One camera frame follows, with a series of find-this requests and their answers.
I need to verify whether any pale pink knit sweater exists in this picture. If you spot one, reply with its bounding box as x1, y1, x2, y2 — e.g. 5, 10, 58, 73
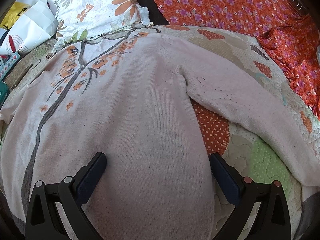
0, 31, 320, 240

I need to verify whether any teal packaged box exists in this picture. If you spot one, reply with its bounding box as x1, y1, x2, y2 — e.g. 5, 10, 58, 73
0, 81, 10, 108

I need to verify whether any light blue game box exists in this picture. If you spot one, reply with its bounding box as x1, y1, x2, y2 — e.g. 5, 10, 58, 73
0, 52, 21, 81

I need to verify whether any heart patterned quilt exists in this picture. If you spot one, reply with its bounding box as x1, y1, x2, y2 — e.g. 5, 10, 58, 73
0, 24, 320, 240

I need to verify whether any orange floral bedsheet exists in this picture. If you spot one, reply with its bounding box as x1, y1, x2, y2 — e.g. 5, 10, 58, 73
154, 0, 319, 115

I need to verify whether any yellow plastic bag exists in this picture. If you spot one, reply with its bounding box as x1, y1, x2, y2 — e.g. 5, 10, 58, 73
1, 2, 31, 30

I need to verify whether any white floral pillow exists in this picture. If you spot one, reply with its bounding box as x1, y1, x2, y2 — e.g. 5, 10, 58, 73
52, 0, 153, 53

